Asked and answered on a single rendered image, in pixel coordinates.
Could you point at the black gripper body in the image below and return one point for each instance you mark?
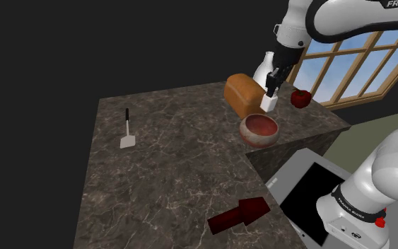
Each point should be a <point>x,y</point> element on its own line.
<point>286,57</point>

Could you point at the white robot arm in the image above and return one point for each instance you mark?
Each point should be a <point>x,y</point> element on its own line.
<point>343,17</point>

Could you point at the white bottle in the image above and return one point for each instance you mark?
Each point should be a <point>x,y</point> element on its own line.
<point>263,70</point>

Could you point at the red apple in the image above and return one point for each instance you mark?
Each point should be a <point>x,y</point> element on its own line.
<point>300,98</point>

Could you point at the small white cube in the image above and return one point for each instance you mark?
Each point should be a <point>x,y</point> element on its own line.
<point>268,102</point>

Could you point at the brown bread loaf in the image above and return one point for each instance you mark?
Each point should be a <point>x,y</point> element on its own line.
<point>242,93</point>

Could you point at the wooden framed window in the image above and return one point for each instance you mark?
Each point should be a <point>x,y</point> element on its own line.
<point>353,69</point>

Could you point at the red bowl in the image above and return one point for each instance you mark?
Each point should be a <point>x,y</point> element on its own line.
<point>259,131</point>

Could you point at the dark red angular block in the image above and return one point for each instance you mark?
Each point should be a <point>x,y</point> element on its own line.
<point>238,215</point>

